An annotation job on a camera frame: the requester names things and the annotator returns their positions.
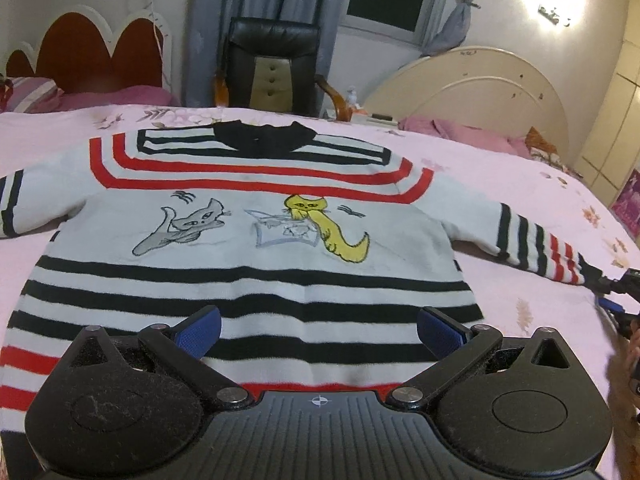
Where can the blue grey middle curtain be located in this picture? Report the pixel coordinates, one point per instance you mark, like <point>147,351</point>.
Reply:
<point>208,24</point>

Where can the striped pink pillow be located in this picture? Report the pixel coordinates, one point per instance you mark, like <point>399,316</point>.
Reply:
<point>33,95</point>

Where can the wall lamp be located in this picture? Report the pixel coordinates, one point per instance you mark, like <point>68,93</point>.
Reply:
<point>554,16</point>

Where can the black leather armchair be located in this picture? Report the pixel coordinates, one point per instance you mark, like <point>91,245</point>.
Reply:
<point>271,65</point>

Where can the striped cat sweater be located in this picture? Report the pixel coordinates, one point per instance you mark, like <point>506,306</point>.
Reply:
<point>318,250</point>

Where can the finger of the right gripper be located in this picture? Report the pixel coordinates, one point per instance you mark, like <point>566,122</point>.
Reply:
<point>623,321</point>
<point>628,284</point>

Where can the blue grey curtain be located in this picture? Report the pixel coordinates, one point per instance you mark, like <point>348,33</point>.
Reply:
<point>208,24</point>
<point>454,30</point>

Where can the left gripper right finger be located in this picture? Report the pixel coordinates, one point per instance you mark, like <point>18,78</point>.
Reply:
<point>459,351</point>

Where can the red heart headboard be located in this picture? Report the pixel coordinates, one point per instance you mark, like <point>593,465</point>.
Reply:
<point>82,53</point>

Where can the blue grey right curtain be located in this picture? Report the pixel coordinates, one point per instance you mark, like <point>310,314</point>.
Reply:
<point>454,30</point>

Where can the white nightstand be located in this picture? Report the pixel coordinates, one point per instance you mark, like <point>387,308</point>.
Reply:
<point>359,117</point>

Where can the cream arched headboard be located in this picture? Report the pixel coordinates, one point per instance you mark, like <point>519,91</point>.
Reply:
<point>481,87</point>

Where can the pink blanket right bed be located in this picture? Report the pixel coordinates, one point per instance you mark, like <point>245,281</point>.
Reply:
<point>485,139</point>

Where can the pink floral bedsheet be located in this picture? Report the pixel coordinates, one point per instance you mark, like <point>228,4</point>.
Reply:
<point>514,300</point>

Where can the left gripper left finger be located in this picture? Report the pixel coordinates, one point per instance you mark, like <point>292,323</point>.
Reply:
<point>178,351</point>

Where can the magenta bed cover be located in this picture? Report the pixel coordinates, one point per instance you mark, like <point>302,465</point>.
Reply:
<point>141,95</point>

